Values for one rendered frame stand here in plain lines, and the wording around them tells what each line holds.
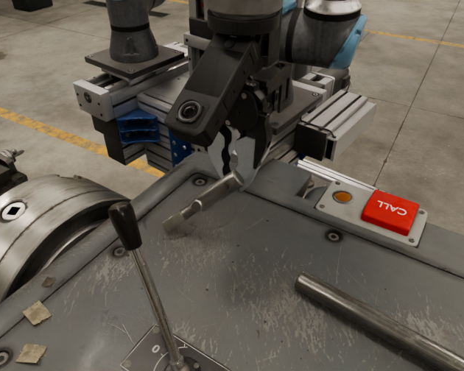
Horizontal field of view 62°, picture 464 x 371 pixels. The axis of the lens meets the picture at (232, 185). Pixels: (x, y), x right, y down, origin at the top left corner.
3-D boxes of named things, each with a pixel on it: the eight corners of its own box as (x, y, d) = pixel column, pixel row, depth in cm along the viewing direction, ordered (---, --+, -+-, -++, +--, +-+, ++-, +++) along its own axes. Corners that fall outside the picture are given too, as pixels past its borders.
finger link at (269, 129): (272, 166, 45) (273, 96, 40) (266, 173, 44) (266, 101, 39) (238, 157, 47) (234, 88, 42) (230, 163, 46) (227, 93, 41)
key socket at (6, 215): (6, 230, 57) (-4, 218, 54) (19, 213, 59) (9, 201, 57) (26, 232, 56) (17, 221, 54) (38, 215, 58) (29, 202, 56)
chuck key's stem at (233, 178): (168, 235, 48) (242, 186, 44) (157, 221, 48) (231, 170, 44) (174, 230, 50) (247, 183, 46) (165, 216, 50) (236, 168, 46)
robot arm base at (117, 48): (137, 42, 131) (132, 11, 125) (169, 52, 124) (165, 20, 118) (100, 55, 122) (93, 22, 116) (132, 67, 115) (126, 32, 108)
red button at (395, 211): (416, 214, 53) (420, 202, 51) (405, 241, 49) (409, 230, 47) (372, 199, 55) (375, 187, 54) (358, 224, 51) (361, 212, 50)
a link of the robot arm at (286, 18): (251, 48, 99) (252, -10, 91) (303, 55, 95) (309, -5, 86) (233, 64, 90) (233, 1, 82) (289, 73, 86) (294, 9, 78)
